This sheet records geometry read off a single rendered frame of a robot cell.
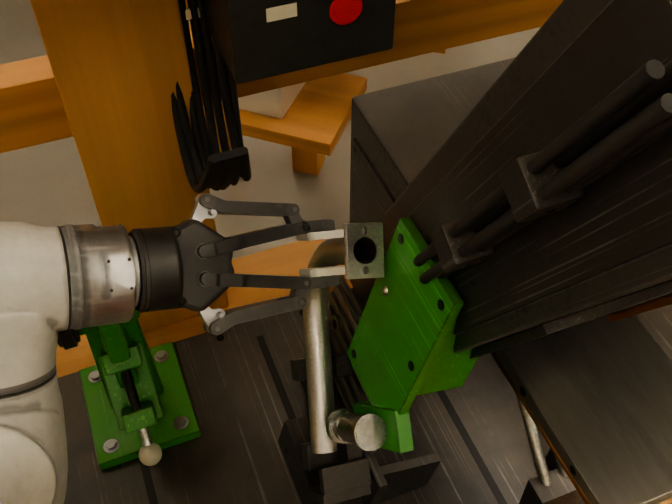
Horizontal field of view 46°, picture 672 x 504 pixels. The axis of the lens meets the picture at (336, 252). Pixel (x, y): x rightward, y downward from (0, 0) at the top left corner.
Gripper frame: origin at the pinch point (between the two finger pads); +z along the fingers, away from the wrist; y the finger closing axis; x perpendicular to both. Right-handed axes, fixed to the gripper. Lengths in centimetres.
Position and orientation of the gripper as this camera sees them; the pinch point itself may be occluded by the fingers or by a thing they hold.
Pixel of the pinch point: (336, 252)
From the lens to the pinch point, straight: 79.0
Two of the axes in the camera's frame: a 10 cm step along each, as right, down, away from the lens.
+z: 9.0, -0.9, 4.3
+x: -4.3, -0.1, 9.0
